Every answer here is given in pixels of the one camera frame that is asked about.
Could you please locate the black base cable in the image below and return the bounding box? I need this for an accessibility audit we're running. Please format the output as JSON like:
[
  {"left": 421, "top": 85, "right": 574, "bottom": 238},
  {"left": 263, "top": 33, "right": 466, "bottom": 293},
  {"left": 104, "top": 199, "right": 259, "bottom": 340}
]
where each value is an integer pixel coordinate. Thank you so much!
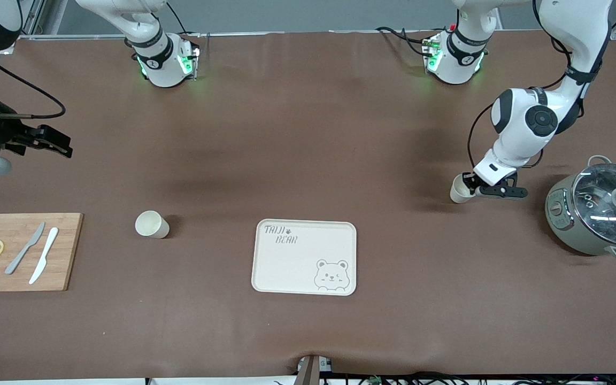
[
  {"left": 165, "top": 0, "right": 202, "bottom": 41},
  {"left": 375, "top": 26, "right": 440, "bottom": 58}
]

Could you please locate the aluminium frame profile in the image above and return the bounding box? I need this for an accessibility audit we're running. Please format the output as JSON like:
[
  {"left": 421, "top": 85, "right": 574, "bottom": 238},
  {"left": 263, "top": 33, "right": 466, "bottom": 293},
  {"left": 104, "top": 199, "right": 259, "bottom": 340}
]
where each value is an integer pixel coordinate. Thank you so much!
[{"left": 18, "top": 0, "right": 68, "bottom": 38}]

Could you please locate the black right base cable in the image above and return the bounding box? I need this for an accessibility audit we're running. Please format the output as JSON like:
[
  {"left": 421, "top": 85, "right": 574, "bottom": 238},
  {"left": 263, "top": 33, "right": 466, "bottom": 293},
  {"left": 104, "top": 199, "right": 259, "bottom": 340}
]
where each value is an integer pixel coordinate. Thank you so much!
[{"left": 165, "top": 0, "right": 202, "bottom": 41}]

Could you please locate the black left base cable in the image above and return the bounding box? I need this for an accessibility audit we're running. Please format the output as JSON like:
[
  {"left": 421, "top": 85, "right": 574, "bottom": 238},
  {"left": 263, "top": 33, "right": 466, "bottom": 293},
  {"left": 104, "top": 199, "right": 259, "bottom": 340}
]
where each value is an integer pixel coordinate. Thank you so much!
[{"left": 375, "top": 26, "right": 440, "bottom": 58}]

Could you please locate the white plastic knife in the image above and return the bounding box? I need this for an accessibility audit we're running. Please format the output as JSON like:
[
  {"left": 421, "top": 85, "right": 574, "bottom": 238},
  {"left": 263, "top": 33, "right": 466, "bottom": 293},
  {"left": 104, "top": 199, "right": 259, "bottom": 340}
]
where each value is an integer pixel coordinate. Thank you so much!
[{"left": 28, "top": 227, "right": 59, "bottom": 285}]

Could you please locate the short black left arm cable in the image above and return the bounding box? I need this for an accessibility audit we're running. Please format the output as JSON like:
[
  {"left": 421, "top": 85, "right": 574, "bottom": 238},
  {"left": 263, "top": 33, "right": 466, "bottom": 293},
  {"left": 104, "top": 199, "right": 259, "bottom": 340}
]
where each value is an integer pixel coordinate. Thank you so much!
[{"left": 532, "top": 0, "right": 605, "bottom": 93}]

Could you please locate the grey plastic knife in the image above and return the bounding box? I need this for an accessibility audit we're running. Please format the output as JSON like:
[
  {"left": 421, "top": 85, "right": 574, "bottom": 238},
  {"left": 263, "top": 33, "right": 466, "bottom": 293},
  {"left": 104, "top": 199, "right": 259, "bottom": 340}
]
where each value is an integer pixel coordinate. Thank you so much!
[{"left": 4, "top": 221, "right": 46, "bottom": 276}]

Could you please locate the cream bear print tray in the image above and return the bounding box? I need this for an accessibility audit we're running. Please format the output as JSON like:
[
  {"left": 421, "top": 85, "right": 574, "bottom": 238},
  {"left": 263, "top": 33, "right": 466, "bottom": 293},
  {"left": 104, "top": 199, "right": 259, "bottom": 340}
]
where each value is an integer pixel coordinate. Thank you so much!
[{"left": 251, "top": 219, "right": 357, "bottom": 296}]

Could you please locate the white plastic cup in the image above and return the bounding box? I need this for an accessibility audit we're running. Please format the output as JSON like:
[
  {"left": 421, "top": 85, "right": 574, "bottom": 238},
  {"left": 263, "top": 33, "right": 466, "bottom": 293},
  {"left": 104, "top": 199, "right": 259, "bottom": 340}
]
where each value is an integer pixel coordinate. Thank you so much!
[
  {"left": 450, "top": 175, "right": 475, "bottom": 204},
  {"left": 135, "top": 210, "right": 170, "bottom": 239}
]

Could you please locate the glass pot lid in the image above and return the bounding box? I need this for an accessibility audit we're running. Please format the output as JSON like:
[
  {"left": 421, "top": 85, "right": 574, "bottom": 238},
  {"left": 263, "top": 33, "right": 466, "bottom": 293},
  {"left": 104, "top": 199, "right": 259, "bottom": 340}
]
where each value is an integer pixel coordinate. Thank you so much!
[{"left": 572, "top": 163, "right": 616, "bottom": 247}]

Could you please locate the bamboo cutting board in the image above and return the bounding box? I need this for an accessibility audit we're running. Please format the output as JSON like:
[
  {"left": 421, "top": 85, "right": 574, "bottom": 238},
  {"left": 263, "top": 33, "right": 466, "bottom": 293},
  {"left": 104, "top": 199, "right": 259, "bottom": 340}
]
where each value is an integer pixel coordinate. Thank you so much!
[{"left": 0, "top": 213, "right": 84, "bottom": 292}]

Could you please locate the long black left arm cable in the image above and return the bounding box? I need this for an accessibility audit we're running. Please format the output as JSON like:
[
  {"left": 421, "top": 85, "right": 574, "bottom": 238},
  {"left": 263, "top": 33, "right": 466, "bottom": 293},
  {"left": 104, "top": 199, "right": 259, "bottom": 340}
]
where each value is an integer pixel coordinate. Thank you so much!
[{"left": 467, "top": 102, "right": 498, "bottom": 174}]

